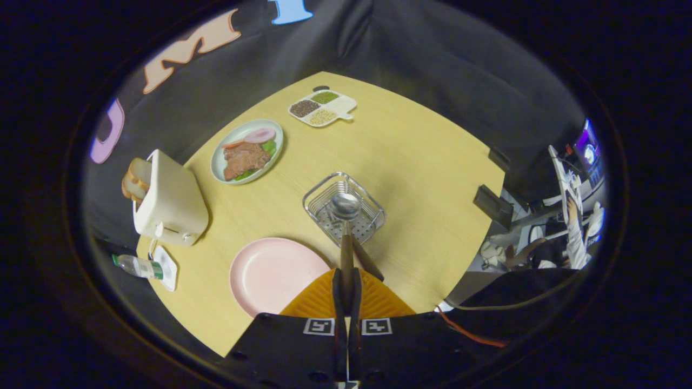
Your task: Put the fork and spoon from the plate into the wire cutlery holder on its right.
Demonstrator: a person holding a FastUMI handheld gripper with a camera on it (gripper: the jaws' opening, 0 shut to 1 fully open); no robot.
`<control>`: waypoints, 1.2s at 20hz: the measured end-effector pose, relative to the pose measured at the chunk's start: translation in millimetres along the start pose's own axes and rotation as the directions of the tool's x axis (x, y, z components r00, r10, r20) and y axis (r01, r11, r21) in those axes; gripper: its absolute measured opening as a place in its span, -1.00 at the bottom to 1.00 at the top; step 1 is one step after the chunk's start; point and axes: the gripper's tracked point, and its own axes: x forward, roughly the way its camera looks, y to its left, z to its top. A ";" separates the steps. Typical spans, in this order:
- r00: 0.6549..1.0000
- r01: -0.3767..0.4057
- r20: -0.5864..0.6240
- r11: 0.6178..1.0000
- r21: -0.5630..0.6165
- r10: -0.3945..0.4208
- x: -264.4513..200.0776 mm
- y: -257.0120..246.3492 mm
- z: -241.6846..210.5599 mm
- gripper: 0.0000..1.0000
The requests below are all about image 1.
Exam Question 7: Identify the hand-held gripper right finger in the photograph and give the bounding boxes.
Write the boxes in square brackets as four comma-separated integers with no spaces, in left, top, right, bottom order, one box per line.
[348,268,472,389]

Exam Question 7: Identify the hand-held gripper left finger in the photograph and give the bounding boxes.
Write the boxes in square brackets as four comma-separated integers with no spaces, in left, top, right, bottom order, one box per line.
[224,268,348,389]

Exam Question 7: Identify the wooden handled metal fork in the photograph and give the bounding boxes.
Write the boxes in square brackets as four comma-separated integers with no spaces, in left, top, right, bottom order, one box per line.
[351,236,386,283]

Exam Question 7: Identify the wooden handled metal spoon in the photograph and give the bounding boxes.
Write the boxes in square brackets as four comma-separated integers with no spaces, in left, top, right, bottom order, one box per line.
[330,193,362,295]

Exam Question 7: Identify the pink round plate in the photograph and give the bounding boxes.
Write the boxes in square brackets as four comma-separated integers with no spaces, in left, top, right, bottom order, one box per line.
[229,237,332,319]

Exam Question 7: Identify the white square coaster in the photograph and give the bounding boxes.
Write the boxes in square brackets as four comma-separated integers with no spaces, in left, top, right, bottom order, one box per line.
[152,245,178,293]

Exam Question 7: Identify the cluttered grey desk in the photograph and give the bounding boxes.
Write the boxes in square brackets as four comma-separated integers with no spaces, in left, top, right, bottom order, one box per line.
[476,143,606,271]

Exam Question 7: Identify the large black table clamp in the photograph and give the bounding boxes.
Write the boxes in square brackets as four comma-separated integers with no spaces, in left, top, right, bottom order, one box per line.
[473,184,515,231]

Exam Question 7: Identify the clear plastic water bottle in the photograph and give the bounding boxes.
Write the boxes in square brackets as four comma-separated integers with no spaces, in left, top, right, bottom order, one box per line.
[112,254,164,280]

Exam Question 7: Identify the white toaster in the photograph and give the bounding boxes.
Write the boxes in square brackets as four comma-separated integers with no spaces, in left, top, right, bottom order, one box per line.
[132,149,210,247]

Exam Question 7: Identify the brown meat slices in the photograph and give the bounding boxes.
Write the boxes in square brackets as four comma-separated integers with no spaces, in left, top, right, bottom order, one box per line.
[223,142,271,182]

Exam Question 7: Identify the pale green plate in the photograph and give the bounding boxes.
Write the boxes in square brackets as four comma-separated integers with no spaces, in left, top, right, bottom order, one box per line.
[210,119,285,186]

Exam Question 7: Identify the green lettuce leaf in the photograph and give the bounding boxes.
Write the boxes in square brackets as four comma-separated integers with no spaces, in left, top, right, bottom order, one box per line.
[234,139,278,182]

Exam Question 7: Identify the small black table clamp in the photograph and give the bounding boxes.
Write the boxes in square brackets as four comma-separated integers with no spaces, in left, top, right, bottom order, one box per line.
[488,146,512,173]

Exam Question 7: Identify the pink ham slice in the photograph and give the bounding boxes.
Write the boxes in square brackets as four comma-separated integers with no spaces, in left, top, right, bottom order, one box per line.
[243,128,277,144]

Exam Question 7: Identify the toasted bread slice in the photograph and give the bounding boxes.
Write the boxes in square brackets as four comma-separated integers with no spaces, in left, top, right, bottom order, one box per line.
[121,176,145,205]
[128,157,154,192]

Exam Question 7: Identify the dark brown beans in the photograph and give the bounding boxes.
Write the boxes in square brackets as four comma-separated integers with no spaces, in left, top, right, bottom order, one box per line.
[290,100,321,119]

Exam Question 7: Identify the white divided condiment dish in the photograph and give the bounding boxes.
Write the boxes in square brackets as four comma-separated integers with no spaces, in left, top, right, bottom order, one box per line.
[288,90,358,129]

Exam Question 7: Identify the lit computer monitor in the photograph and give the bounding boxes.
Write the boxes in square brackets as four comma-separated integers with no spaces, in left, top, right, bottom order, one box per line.
[573,119,602,187]

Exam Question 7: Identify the black backdrop cloth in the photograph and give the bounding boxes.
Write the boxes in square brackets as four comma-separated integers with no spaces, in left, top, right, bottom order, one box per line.
[81,0,587,260]

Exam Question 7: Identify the orange cable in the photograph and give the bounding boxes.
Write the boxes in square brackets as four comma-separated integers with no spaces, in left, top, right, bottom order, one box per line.
[437,308,507,349]

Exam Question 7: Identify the metal wire basket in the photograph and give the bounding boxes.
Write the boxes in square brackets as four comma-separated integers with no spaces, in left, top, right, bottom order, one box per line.
[302,172,387,248]

